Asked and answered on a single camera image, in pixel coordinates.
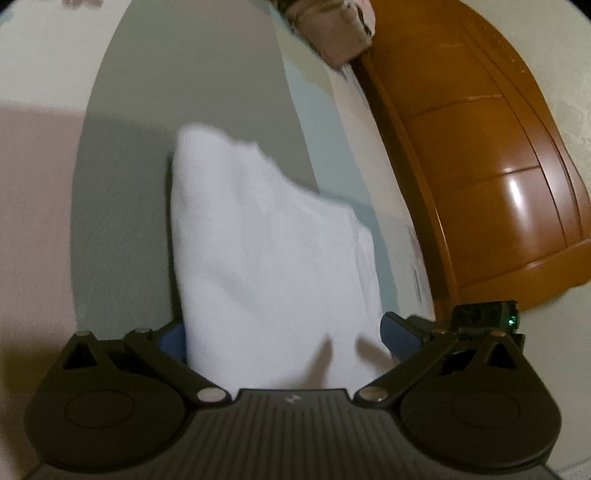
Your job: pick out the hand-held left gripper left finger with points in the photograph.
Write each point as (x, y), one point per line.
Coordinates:
(171, 340)

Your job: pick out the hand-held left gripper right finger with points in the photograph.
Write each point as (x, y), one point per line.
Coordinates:
(399, 337)

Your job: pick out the white printed sweatshirt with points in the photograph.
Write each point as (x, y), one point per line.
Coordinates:
(268, 258)

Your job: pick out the wooden headboard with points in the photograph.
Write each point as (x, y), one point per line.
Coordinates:
(485, 161)

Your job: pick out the pink handbag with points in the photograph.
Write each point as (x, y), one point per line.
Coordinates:
(337, 32)

